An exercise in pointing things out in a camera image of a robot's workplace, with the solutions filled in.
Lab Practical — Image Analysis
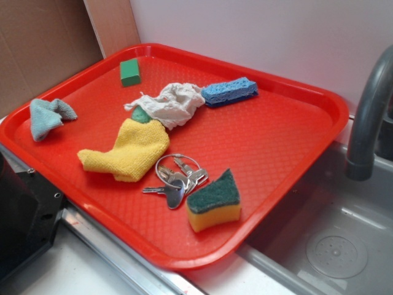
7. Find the grey sink faucet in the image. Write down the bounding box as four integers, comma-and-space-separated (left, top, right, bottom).
345, 46, 392, 181

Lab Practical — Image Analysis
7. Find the silver key bunch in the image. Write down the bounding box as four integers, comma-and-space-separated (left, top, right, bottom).
142, 165, 209, 210

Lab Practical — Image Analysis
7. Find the wire key ring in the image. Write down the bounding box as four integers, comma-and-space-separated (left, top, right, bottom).
155, 153, 202, 186

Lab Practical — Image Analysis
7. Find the yellow microfiber cloth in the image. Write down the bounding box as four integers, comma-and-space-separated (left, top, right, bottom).
77, 119, 169, 183

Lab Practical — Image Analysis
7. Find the white crumpled rag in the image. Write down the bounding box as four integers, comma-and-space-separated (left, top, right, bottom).
123, 82, 205, 130

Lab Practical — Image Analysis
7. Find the light blue cloth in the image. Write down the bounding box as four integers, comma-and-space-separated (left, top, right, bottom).
29, 98, 78, 142

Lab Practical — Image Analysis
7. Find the brown cardboard panel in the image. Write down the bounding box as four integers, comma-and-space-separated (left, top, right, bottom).
1, 1, 140, 117

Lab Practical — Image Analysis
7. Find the red plastic tray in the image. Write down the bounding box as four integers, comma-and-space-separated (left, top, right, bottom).
1, 44, 349, 270

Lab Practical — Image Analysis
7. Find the green round sponge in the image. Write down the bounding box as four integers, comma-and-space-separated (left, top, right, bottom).
131, 106, 152, 124

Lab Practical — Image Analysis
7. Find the yellow green scouring sponge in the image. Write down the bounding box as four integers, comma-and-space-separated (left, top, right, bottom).
186, 169, 241, 232

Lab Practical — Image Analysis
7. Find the grey sink basin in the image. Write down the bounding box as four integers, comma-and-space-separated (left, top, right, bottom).
238, 143, 392, 294

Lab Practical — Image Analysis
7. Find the green rectangular block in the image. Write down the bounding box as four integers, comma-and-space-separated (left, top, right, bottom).
120, 58, 141, 87

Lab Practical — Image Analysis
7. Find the blue cellulose sponge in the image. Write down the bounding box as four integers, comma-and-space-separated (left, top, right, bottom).
201, 77, 259, 108

